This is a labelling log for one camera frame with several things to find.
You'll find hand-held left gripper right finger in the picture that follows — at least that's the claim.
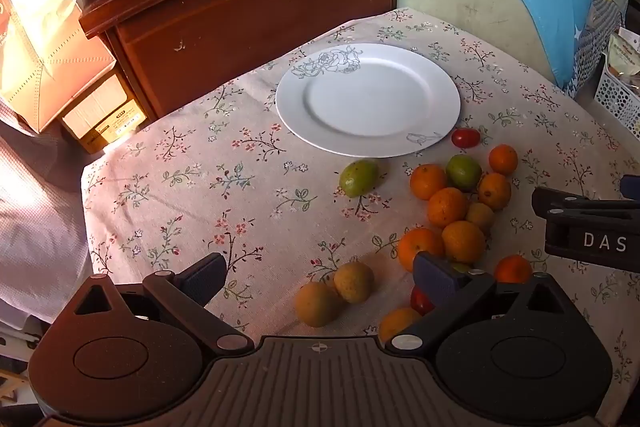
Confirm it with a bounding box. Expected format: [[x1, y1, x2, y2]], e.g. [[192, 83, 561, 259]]
[[385, 251, 577, 354]]

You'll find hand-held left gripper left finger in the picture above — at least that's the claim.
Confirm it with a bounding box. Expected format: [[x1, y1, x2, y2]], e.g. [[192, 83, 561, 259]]
[[69, 252, 256, 357]]

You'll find red cherry tomato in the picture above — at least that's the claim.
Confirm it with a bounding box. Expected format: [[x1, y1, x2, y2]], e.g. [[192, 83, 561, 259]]
[[451, 128, 481, 149], [410, 286, 435, 316]]

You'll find small orange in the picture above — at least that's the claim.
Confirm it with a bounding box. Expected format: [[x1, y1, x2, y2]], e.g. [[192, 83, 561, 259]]
[[494, 255, 534, 284], [477, 172, 512, 211], [427, 187, 470, 228], [442, 220, 487, 264], [397, 228, 446, 273], [488, 144, 519, 176], [378, 307, 423, 344], [410, 163, 448, 201]]

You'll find brown longan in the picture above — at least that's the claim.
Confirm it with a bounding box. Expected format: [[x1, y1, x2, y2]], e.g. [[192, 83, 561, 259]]
[[465, 202, 496, 235], [333, 261, 375, 305], [294, 282, 342, 328]]

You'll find green jujube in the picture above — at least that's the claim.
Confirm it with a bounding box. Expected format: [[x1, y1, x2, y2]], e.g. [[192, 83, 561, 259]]
[[339, 159, 381, 198], [445, 155, 483, 192]]

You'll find white plate with flower print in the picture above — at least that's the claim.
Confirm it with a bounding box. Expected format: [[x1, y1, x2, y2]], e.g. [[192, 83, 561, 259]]
[[275, 43, 461, 158]]

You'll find white plastic basket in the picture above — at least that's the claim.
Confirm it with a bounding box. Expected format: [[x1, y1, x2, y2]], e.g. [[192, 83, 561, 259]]
[[594, 52, 640, 138]]

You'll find floral tablecloth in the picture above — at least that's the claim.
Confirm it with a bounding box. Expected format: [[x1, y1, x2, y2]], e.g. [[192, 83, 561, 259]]
[[80, 7, 640, 408]]

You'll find snack packet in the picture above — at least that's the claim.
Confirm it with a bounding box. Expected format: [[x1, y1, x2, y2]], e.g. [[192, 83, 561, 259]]
[[606, 32, 640, 80]]

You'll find blue and white patterned cloth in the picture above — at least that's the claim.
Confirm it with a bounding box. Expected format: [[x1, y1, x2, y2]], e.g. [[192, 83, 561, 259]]
[[570, 0, 626, 100]]

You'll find cardboard box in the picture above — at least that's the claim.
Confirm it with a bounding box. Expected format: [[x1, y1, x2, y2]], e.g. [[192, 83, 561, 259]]
[[60, 72, 148, 155]]

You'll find brown wooden cabinet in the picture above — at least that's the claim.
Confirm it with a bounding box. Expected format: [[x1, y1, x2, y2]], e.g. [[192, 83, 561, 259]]
[[79, 0, 413, 120]]

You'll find white and orange paper bag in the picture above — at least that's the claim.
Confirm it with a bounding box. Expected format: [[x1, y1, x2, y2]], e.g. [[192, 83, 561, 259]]
[[0, 0, 117, 132]]

